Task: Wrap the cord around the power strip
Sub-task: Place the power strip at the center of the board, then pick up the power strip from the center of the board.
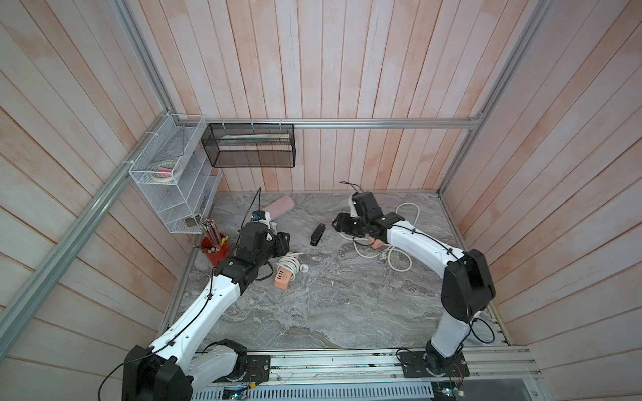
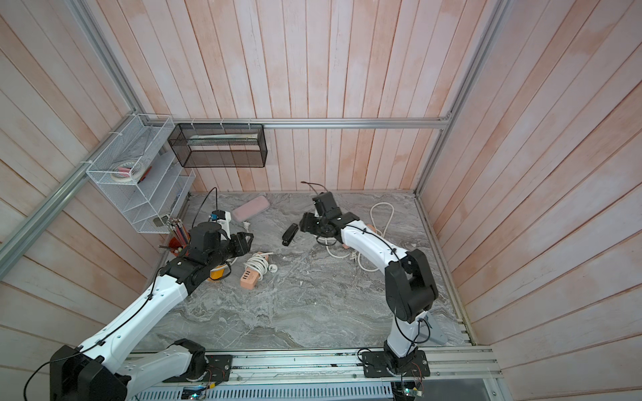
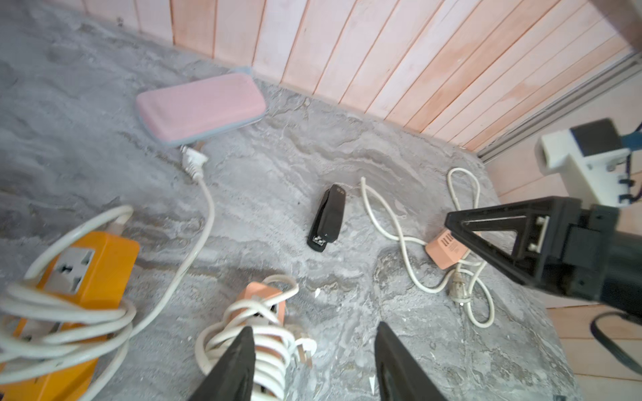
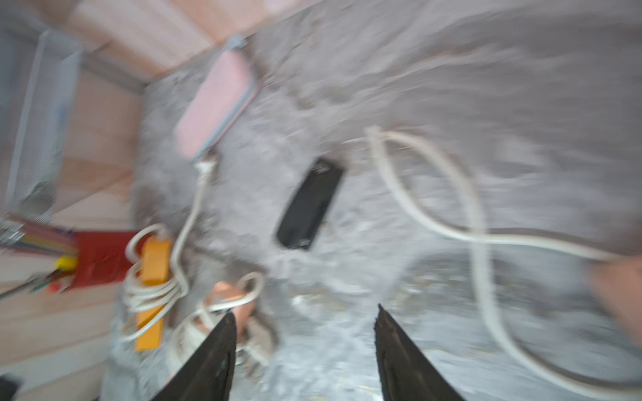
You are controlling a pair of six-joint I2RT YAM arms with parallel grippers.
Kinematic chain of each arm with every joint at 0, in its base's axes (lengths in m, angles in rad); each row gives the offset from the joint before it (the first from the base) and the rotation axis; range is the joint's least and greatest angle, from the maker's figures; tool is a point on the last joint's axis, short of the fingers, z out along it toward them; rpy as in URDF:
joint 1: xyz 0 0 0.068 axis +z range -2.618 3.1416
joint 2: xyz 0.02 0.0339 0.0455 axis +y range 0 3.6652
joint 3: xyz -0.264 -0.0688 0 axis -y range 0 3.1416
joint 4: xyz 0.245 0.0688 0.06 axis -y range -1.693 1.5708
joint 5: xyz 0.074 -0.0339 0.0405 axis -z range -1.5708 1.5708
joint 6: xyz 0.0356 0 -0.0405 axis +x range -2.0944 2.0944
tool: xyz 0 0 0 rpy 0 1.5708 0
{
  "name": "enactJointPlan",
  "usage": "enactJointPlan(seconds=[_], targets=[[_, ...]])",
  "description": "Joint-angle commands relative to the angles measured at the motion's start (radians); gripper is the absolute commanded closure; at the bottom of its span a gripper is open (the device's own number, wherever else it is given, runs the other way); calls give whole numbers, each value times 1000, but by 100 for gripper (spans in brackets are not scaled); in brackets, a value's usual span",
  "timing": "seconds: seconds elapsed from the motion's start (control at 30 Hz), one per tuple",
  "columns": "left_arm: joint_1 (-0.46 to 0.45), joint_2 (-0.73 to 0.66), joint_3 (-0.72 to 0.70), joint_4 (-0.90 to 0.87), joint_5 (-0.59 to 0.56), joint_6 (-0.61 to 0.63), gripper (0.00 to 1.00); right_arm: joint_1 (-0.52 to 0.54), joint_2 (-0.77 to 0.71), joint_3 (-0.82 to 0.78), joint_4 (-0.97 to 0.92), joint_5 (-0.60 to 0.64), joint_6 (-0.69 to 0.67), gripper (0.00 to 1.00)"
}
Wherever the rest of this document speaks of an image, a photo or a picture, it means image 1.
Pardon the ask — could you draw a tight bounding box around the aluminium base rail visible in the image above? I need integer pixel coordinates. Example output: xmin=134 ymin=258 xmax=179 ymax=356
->
xmin=127 ymin=345 xmax=543 ymax=389

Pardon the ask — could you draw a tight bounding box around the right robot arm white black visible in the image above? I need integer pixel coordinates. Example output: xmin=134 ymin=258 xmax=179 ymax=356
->
xmin=332 ymin=192 xmax=496 ymax=376

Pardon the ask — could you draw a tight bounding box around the black mesh basket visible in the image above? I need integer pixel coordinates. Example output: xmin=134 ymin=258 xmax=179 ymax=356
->
xmin=201 ymin=123 xmax=297 ymax=169

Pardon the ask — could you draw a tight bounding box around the tape roll in rack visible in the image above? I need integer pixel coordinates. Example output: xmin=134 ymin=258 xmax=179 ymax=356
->
xmin=150 ymin=160 xmax=182 ymax=183

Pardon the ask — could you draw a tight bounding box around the pink power strip front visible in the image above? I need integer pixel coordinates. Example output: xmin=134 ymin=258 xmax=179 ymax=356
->
xmin=274 ymin=267 xmax=293 ymax=290

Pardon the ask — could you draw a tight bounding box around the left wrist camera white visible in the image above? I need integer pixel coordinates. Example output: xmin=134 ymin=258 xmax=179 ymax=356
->
xmin=251 ymin=210 xmax=276 ymax=231

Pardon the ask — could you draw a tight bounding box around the red pencil cup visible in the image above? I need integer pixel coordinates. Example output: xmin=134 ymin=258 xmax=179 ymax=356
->
xmin=200 ymin=217 xmax=232 ymax=267

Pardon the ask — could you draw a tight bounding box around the white cord of front strip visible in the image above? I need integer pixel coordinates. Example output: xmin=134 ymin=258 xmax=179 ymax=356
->
xmin=275 ymin=251 xmax=310 ymax=279

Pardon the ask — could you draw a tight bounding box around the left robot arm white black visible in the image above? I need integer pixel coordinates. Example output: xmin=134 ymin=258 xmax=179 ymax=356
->
xmin=121 ymin=221 xmax=290 ymax=400

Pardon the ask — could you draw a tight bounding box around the pink power strip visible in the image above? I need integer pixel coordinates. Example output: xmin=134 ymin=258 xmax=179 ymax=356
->
xmin=274 ymin=267 xmax=293 ymax=290
xmin=368 ymin=237 xmax=386 ymax=249

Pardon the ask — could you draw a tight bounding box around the white cord of strip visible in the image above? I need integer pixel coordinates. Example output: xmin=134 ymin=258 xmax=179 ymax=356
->
xmin=338 ymin=201 xmax=421 ymax=273
xmin=275 ymin=251 xmax=310 ymax=279

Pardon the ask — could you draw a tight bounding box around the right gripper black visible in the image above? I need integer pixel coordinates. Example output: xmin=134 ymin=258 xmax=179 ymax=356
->
xmin=331 ymin=212 xmax=370 ymax=237

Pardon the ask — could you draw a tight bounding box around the black remote control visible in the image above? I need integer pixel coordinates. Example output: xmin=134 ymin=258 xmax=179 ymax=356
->
xmin=310 ymin=223 xmax=326 ymax=247

